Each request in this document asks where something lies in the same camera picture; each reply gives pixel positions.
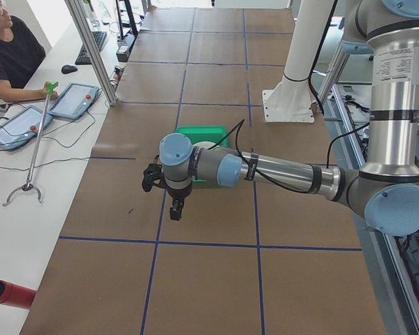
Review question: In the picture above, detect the green plastic tray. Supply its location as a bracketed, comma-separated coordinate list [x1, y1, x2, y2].
[175, 126, 228, 186]

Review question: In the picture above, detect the black keyboard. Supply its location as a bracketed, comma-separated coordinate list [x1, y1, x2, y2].
[74, 31, 108, 66]

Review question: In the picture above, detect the blue teach pendant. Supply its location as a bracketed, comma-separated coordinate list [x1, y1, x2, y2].
[0, 105, 43, 151]
[48, 82, 99, 120]

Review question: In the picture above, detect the person in black shirt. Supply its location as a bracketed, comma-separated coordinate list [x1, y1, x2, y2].
[0, 1, 48, 103]

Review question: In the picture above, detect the white round plate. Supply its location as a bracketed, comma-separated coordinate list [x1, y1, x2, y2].
[195, 141, 215, 149]

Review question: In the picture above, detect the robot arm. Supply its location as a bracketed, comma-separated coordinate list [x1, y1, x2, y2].
[154, 1, 419, 237]

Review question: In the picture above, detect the red cylinder tube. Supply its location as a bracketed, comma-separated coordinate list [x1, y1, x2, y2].
[0, 280, 36, 310]

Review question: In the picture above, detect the aluminium frame post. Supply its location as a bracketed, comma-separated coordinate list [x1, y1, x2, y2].
[65, 0, 117, 106]

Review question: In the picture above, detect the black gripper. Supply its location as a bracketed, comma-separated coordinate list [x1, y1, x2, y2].
[166, 181, 192, 221]

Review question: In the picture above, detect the near blue teach pendant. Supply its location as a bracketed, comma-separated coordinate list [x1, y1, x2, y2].
[0, 105, 43, 151]

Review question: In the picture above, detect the brown paper table cover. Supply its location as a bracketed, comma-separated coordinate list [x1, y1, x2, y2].
[22, 8, 385, 334]

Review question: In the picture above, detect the metal reacher grabber tool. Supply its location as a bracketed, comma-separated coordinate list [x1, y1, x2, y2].
[2, 81, 59, 207]

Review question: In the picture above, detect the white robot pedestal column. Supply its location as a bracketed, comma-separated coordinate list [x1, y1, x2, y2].
[263, 0, 337, 123]

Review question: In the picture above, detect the far blue teach pendant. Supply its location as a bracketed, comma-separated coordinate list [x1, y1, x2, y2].
[48, 82, 99, 120]

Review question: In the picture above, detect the black computer mouse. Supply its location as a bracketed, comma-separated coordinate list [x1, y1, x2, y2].
[61, 64, 78, 75]

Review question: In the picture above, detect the black camera cable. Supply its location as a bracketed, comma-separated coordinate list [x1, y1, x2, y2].
[209, 118, 371, 195]

